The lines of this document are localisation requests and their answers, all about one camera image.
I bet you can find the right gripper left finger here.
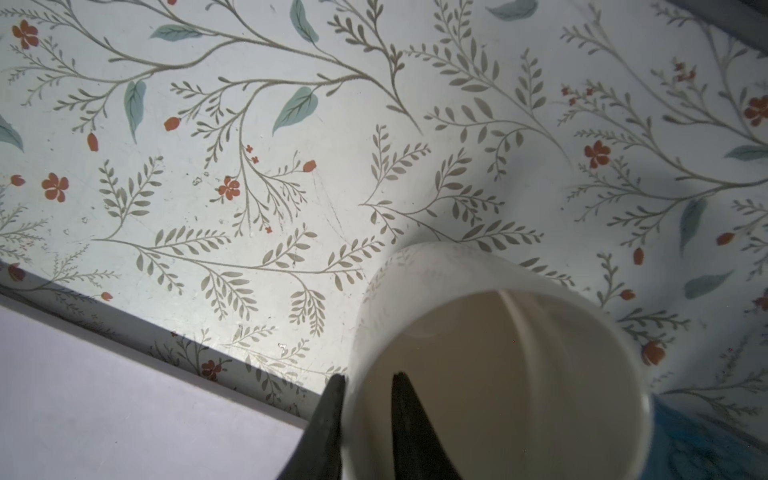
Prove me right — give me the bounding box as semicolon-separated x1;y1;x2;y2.
278;374;346;480

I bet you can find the blue dotted mug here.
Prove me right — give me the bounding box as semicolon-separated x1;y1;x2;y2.
641;398;767;479

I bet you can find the white mug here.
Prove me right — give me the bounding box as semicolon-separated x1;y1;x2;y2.
342;242;653;479

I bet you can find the lavender plastic tray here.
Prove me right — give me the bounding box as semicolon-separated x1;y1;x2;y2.
1;298;305;479

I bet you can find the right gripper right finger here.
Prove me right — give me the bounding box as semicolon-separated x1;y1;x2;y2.
391;372;461;480

